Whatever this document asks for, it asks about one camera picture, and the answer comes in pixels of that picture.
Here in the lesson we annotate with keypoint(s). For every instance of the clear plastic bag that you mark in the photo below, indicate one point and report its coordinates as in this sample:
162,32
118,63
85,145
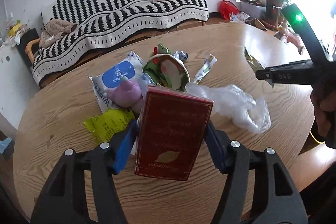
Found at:
232,102

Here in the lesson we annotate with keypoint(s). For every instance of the red bag on floor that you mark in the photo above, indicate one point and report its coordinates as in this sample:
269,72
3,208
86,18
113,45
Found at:
227,8

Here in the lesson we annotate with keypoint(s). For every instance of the pink children's tricycle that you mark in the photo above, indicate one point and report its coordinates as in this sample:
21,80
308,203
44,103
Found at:
287,35

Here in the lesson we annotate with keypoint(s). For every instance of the wooden oval table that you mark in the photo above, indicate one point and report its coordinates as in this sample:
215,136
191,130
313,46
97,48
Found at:
54,119

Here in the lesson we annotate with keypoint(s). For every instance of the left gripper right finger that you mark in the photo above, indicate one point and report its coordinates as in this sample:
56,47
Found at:
258,187

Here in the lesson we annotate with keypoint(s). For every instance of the yellow white snack wrapper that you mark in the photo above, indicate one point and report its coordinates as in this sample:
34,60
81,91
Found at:
205,69

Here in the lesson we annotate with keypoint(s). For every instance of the brown plush toy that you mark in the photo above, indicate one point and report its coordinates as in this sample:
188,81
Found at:
55,29

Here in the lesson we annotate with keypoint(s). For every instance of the green snack wrapper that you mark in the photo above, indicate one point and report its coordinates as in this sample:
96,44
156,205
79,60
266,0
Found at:
103,127

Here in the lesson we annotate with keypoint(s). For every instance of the person's right hand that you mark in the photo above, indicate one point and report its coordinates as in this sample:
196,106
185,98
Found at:
323,100

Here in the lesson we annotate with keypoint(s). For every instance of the red cigarette carton box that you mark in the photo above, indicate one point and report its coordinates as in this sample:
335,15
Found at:
171,130

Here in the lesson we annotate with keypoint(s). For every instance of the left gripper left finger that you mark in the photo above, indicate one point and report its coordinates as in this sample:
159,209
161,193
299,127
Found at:
62,198

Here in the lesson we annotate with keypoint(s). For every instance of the black white striped sofa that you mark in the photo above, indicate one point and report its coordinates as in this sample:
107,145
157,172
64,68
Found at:
102,24

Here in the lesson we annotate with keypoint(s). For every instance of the purple pink plush toy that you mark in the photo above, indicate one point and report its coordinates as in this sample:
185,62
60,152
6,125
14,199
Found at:
128,94

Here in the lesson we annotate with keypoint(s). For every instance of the baby wipes pack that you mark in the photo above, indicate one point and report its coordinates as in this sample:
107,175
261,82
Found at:
130,66

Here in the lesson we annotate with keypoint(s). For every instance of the white cabinet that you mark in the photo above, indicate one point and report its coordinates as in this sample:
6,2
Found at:
17,85

